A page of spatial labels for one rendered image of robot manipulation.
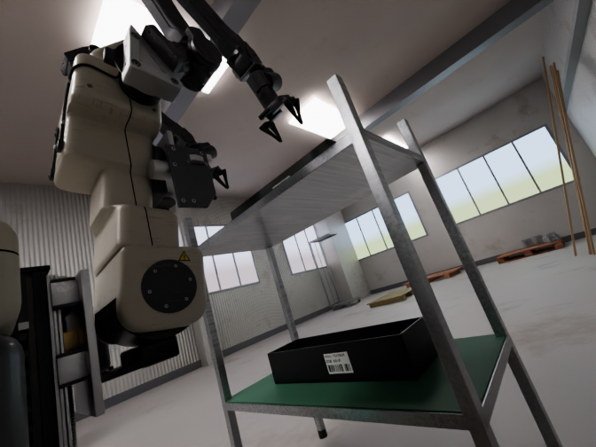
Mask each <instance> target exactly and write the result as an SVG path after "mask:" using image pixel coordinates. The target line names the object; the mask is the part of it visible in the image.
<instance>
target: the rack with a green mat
mask: <svg viewBox="0 0 596 447"><path fill-rule="evenodd" d="M327 84H328V86H329V89H330V91H331V93H332V95H333V99H334V101H335V104H336V105H337V108H338V110H339V113H340V115H341V118H342V120H343V123H344V125H345V128H346V130H347V132H348V134H347V135H345V136H344V137H342V138H341V139H340V140H338V141H337V142H336V143H334V144H333V145H331V146H330V147H329V148H327V149H326V150H325V151H323V152H322V153H321V154H320V155H319V156H317V157H316V158H315V159H313V160H312V161H310V162H309V163H308V164H306V165H305V166H304V167H302V168H301V169H299V170H298V171H297V172H295V173H294V174H293V175H291V176H290V177H289V178H288V179H287V180H286V181H284V182H283V183H282V184H280V185H279V186H277V187H276V188H275V189H273V190H272V191H271V192H269V193H268V194H266V195H265V196H264V197H262V198H261V199H260V200H258V201H257V202H256V203H255V204H254V205H252V206H251V207H250V208H248V209H247V210H245V211H244V212H243V213H241V214H240V215H239V216H237V217H236V218H234V219H233V220H232V221H230V222H229V223H228V224H226V225H225V226H224V227H223V228H222V229H220V230H219V231H217V232H216V233H215V234H213V235H212V236H211V237H209V238H208V239H206V240H205V241H204V242H202V243H201V244H200V245H198V244H197V240H196V236H195V232H194V228H193V224H192V218H191V217H186V218H185V219H184V220H183V223H184V230H185V235H186V239H187V243H188V247H197V248H199V249H200V250H201V252H202V254H203V257H205V256H212V255H226V254H233V253H240V252H248V251H255V250H263V249H265V250H266V254H267V256H268V260H269V263H270V267H271V272H272V275H273V278H274V281H275V285H276V288H277V291H278V297H279V299H280V303H281V306H282V310H283V312H284V316H285V319H286V324H287V327H288V331H289V333H290V337H291V340H292V341H294V340H296V339H299V336H298V333H297V330H296V326H295V323H294V318H293V315H292V311H291V309H290V305H289V302H288V299H287V296H286V290H285V288H284V285H283V281H282V278H281V275H280V272H279V269H278V264H277V260H276V257H275V255H274V251H273V248H272V247H274V246H276V245H277V244H279V243H281V242H283V241H284V240H286V239H289V238H291V237H293V236H294V235H295V234H297V233H299V232H301V231H304V230H305V229H307V228H309V227H311V226H312V225H314V224H316V223H318V222H320V221H322V220H324V219H326V218H327V217H328V216H331V215H333V214H335V213H337V212H339V211H340V210H342V209H344V208H346V207H348V206H350V205H351V204H353V203H355V202H357V201H359V200H361V199H362V198H364V197H366V196H368V195H370V194H372V195H373V197H374V199H375V201H376V204H377V206H378V208H379V211H380V214H381V216H382V219H383V221H384V224H385V225H386V227H387V230H388V234H389V236H390V238H391V240H392V243H393V245H394V248H395V250H396V253H397V255H398V258H399V260H400V263H401V264H402V267H403V269H404V273H405V275H406V277H407V279H408V282H409V284H410V287H411V289H412V292H413V294H414V297H415V299H416V302H417V304H418V306H419V308H420V312H421V314H422V317H423V318H424V321H425V323H426V326H427V329H428V331H429V334H430V336H431V338H432V341H433V343H434V345H435V349H436V351H437V354H438V356H437V357H436V358H435V360H434V361H433V362H432V363H431V365H430V366H429V367H428V368H427V370H426V371H425V372H423V374H422V375H421V376H420V378H419V379H418V380H388V381H356V382H325V383H293V384H275V381H274V378H273V375H272V373H271V374H270V375H268V376H266V377H264V378H263V379H261V380H259V381H257V382H256V383H254V384H252V385H251V386H249V387H247V388H245V389H243V390H241V391H240V392H239V393H237V394H235V395H233V396H231V391H230V387H229V383H228V379H227V375H226V371H225V367H224V360H223V355H222V351H221V347H220V343H219V339H218V335H217V330H216V323H215V320H214V316H213V311H212V308H211V303H210V300H209V295H208V288H207V284H206V291H207V307H206V310H205V312H204V314H203V317H204V322H205V326H206V330H207V335H208V342H209V347H210V350H211V355H212V359H213V363H214V367H215V372H216V379H217V384H218V387H219V392H220V397H221V400H222V406H223V412H224V417H225V421H226V425H227V429H228V434H229V437H230V442H231V447H243V446H242V442H241V438H240V434H239V427H238V422H237V419H236V414H235V411H236V412H256V413H267V414H277V415H288V416H299V417H310V418H314V420H315V424H316V427H317V431H318V436H319V438H320V439H324V438H326V437H327V433H326V429H325V423H324V421H323V419H331V420H352V421H363V422H373V423H384V424H395V425H406V426H416V427H437V428H448V429H458V430H468V431H469V432H470V434H471V436H472V438H473V441H474V445H475V447H499V445H498V441H497V439H496V436H495V435H494V433H493V430H492V428H491V426H490V419H491V415H492V413H493V409H494V406H495V403H496V400H497V397H498V392H499V388H500V385H501V382H502V379H503V376H504V372H505V369H506V364H507V362H508V364H509V366H510V368H511V370H512V372H513V374H514V377H515V379H516V381H517V383H518V385H519V387H520V390H521V392H522V394H523V396H524V398H525V401H526V403H527V405H528V407H529V409H530V411H531V414H532V416H533V418H534V420H535V422H536V423H537V427H538V429H539V431H540V433H541V435H542V436H543V439H544V441H545V444H546V446H547V447H563V446H562V444H561V441H560V439H559V437H558V435H557V433H556V431H555V429H554V427H553V424H552V422H551V421H550V419H549V417H548V414H547V412H546V410H545V407H544V406H543V404H542V402H541V400H540V398H539V395H538V393H537V391H536V389H535V387H534V385H533V383H532V381H531V379H530V376H529V374H528V372H527V370H526V368H525V366H524V364H523V362H522V360H521V357H520V355H519V353H518V351H517V349H516V347H515V346H514V342H513V340H512V338H511V336H510V334H509V332H508V331H507V329H506V326H505V324H504V322H503V320H502V317H501V316H500V314H499V312H498V309H497V307H496V305H495V303H494V301H493V299H492V297H491V295H490V292H489V290H488V288H487V287H486V285H485V283H484V281H483V278H482V275H481V273H480V272H479V270H478V268H477V266H476V264H475V262H474V258H473V257H472V255H471V253H470V251H469V249H468V247H467V244H466V242H465V240H464V238H463V236H462V234H461V232H460V230H459V227H458V226H457V224H456V221H455V219H454V217H453V215H452V213H451V211H450V209H449V207H448V205H447V202H446V200H445V198H444V196H443V194H442V192H441V190H440V188H439V186H438V184H437V182H436V180H435V177H434V175H433V173H432V171H431V169H430V167H429V166H428V163H427V160H426V158H425V156H424V154H423V152H422V151H421V149H420V146H419V143H418V141H417V139H416V137H415V136H414V134H413V132H412V129H411V127H410V124H409V122H408V121H407V120H405V119H402V120H401V121H400V122H398V123H397V125H398V128H399V129H400V131H401V133H402V135H403V137H404V141H405V143H406V144H407V146H408V148H409V149H406V148H404V147H402V146H400V145H397V144H395V143H393V142H391V141H389V140H387V139H385V138H383V137H380V136H377V135H375V134H373V133H372V132H370V131H367V130H365V129H364V127H363V125H362V123H361V121H360V119H359V117H358V114H357V111H356V108H355V107H354V105H353V102H352V100H351V98H350V95H349V93H348V90H347V88H346V86H345V83H344V81H343V79H342V78H341V77H340V76H338V75H337V74H334V75H333V76H332V77H331V78H330V79H329V80H328V81H327ZM416 169H418V170H419V172H420V174H421V177H422V179H423V181H424V183H425V185H426V187H427V190H428V192H429V194H430V196H431V198H432V200H433V202H434V204H435V207H436V209H437V211H438V214H439V216H440V217H441V219H442V221H443V224H444V227H445V229H446V231H447V232H448V234H449V236H450V239H451V242H452V244H453V246H454V247H455V249H456V252H457V254H458V256H459V259H460V261H461V262H462V265H463V267H464V269H465V271H466V273H467V276H468V278H469V280H470V282H471V284H472V286H473V288H474V291H475V293H476V295H477V297H478V299H479V302H480V304H481V305H482V308H483V310H484V312H485V315H486V317H487V319H488V320H489V322H490V326H491V328H492V330H493V332H494V334H488V335H481V336H473V337H466V338H458V339H453V337H452V335H451V331H450V329H449V327H448V325H447V322H446V320H445V318H444V315H443V313H442V310H441V308H440V306H439V303H438V301H437V299H436V297H435V294H434V291H433V289H432V287H431V285H430V283H429V281H428V278H427V275H426V272H425V271H424V269H423V266H422V264H421V262H420V259H419V257H418V254H417V252H416V250H415V247H414V245H413V244H412V240H411V237H410V235H409V233H408V231H407V229H406V227H405V224H404V221H403V218H402V217H401V215H400V212H399V210H398V208H397V205H396V203H395V200H394V198H393V196H392V193H391V191H390V190H389V187H388V184H391V183H393V182H395V181H396V180H397V179H399V178H401V177H403V176H406V175H407V174H409V173H411V172H413V171H414V170H416Z"/></svg>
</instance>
